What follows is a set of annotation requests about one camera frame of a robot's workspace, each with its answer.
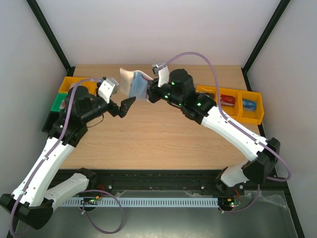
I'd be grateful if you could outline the white card holder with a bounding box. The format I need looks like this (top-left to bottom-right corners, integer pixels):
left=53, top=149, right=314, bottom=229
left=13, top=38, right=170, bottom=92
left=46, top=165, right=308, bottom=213
left=119, top=68, right=153, bottom=100

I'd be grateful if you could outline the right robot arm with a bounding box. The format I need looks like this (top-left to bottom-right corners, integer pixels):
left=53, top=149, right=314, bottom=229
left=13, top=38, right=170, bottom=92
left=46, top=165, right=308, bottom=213
left=147, top=67, right=280, bottom=194

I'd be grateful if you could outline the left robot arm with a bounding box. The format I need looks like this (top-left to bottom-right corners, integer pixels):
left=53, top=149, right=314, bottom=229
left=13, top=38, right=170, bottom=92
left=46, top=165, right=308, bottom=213
left=0, top=83, right=136, bottom=230

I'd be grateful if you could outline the yellow bin with black cards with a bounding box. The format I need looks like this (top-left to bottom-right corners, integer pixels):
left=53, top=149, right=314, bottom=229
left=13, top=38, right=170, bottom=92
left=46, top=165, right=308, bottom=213
left=196, top=85, right=217, bottom=99

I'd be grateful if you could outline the red card stack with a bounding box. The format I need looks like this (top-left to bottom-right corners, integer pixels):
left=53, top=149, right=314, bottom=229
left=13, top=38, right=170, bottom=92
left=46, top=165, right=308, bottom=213
left=220, top=94, right=235, bottom=107

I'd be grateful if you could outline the yellow bin with red cards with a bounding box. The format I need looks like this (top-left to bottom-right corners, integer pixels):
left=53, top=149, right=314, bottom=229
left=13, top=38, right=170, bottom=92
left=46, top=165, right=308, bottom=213
left=219, top=88, right=242, bottom=120

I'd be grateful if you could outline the blue card stack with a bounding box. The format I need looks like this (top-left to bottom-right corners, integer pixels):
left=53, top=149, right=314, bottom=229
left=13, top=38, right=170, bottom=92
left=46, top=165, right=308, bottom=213
left=242, top=98, right=257, bottom=112

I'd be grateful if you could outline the yellow bin with blue cards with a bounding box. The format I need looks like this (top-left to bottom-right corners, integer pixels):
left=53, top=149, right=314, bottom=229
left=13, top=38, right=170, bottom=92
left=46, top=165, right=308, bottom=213
left=237, top=90, right=264, bottom=125

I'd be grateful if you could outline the yellow bin far left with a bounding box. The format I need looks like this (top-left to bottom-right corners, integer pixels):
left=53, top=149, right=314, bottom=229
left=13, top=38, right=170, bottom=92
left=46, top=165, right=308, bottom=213
left=58, top=76, right=97, bottom=95

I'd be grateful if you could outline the green bin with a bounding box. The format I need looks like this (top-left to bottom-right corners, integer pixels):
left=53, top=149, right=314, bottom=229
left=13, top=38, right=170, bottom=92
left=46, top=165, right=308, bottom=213
left=51, top=93, right=67, bottom=112

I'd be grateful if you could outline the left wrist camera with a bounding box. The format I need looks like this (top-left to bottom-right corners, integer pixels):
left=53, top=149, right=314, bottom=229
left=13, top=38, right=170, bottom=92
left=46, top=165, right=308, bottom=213
left=98, top=77, right=120, bottom=104

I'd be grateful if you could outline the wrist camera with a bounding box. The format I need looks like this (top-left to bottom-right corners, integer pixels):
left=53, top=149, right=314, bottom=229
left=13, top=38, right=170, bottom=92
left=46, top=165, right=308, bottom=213
left=152, top=62, right=169, bottom=87
left=98, top=77, right=120, bottom=104

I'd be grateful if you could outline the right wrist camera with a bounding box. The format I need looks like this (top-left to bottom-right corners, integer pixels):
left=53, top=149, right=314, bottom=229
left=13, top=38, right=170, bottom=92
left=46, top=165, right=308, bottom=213
left=152, top=62, right=169, bottom=87

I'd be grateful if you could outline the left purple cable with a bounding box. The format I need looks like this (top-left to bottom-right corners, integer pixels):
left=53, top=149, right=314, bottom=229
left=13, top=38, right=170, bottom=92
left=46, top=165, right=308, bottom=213
left=9, top=78, right=124, bottom=238

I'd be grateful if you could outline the purple cable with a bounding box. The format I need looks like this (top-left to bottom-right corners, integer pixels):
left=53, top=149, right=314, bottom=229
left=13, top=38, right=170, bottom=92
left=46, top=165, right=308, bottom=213
left=162, top=52, right=292, bottom=214
left=9, top=78, right=124, bottom=238

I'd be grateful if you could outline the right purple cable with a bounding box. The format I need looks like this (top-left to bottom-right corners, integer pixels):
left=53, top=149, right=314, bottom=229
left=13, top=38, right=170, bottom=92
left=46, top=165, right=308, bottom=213
left=162, top=52, right=292, bottom=214

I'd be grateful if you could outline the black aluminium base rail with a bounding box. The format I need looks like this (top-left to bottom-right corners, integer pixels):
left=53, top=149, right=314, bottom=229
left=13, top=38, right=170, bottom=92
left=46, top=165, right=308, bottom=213
left=53, top=169, right=288, bottom=196

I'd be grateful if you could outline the white slotted cable duct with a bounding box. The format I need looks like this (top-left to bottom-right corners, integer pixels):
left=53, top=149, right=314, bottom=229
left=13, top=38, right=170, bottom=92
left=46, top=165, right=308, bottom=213
left=61, top=197, right=218, bottom=208

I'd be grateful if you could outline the left black frame post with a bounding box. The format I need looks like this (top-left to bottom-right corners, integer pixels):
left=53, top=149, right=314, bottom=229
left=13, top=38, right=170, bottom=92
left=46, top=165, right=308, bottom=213
left=26, top=0, right=75, bottom=76

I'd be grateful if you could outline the black frame post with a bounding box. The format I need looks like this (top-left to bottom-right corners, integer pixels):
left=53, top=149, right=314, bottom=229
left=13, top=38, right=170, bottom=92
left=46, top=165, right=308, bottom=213
left=242, top=0, right=292, bottom=72
left=26, top=0, right=75, bottom=76

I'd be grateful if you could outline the right black frame post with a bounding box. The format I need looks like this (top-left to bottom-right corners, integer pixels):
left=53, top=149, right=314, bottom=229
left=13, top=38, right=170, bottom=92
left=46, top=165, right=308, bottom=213
left=242, top=0, right=292, bottom=72

